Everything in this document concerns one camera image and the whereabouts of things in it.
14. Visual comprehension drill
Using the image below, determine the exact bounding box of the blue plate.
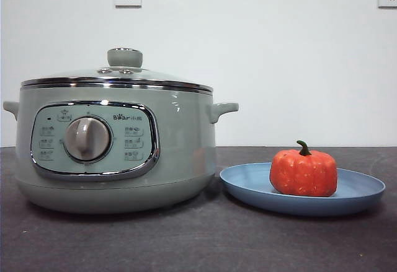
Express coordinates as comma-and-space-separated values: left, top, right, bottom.
219, 161, 386, 217

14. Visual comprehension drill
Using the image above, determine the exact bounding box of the pale green electric steamer pot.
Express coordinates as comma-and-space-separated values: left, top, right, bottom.
2, 79, 239, 214

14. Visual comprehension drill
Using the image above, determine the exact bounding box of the orange toy pumpkin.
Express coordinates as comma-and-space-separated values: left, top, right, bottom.
269, 139, 339, 198

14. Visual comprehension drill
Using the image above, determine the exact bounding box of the glass lid with green knob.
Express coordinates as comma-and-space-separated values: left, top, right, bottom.
20, 47, 215, 94

